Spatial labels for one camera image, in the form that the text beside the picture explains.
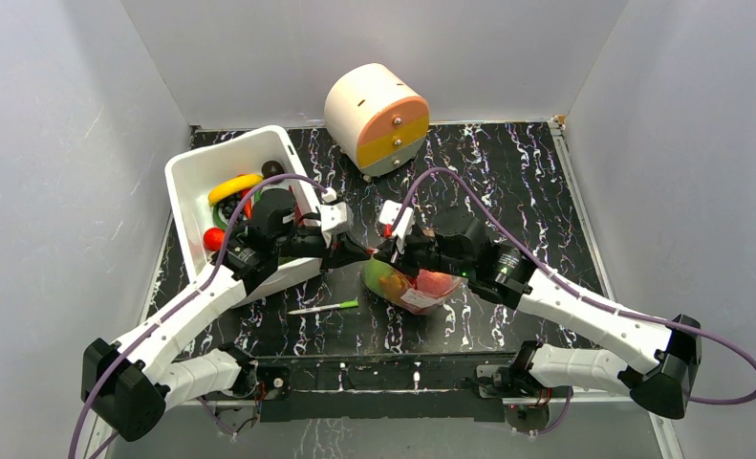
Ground green toy cabbage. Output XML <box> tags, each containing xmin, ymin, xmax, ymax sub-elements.
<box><xmin>361</xmin><ymin>259</ymin><xmax>411</xmax><ymax>301</ymax></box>

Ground toy peach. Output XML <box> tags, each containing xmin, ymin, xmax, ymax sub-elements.
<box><xmin>415</xmin><ymin>270</ymin><xmax>463</xmax><ymax>297</ymax></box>

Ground clear zip top bag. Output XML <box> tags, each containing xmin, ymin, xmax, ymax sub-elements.
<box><xmin>360</xmin><ymin>259</ymin><xmax>464</xmax><ymax>315</ymax></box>

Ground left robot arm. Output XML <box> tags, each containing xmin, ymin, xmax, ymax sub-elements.
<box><xmin>81</xmin><ymin>187</ymin><xmax>370</xmax><ymax>442</ymax></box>

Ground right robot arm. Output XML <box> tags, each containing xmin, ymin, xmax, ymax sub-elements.
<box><xmin>375</xmin><ymin>210</ymin><xmax>701</xmax><ymax>420</ymax></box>

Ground dark round toy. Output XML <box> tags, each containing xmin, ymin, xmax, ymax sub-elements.
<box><xmin>261</xmin><ymin>160</ymin><xmax>286</xmax><ymax>179</ymax></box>

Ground dark toy grapes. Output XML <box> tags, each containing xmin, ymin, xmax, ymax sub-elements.
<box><xmin>218</xmin><ymin>193</ymin><xmax>242</xmax><ymax>218</ymax></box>

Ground yellow toy banana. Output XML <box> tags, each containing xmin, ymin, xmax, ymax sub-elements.
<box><xmin>207</xmin><ymin>174</ymin><xmax>264</xmax><ymax>207</ymax></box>

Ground toy strawberry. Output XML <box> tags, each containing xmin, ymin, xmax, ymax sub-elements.
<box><xmin>203</xmin><ymin>227</ymin><xmax>226</xmax><ymax>252</ymax></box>

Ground green toy bean pod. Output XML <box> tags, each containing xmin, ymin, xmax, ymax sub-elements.
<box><xmin>213</xmin><ymin>204</ymin><xmax>235</xmax><ymax>230</ymax></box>

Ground white plastic bin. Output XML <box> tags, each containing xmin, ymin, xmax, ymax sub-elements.
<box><xmin>163</xmin><ymin>124</ymin><xmax>335</xmax><ymax>311</ymax></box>

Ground round mini drawer cabinet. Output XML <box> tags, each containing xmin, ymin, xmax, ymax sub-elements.
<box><xmin>323</xmin><ymin>63</ymin><xmax>430</xmax><ymax>181</ymax></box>

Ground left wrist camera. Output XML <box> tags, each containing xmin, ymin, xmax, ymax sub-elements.
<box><xmin>317</xmin><ymin>187</ymin><xmax>353</xmax><ymax>248</ymax></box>

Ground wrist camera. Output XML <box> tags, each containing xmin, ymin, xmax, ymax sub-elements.
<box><xmin>377</xmin><ymin>200</ymin><xmax>415</xmax><ymax>253</ymax></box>
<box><xmin>317</xmin><ymin>187</ymin><xmax>353</xmax><ymax>248</ymax></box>

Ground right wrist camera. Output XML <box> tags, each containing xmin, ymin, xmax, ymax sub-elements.
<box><xmin>377</xmin><ymin>200</ymin><xmax>415</xmax><ymax>253</ymax></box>

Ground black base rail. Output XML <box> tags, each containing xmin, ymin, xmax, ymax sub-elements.
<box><xmin>258</xmin><ymin>352</ymin><xmax>514</xmax><ymax>423</ymax></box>

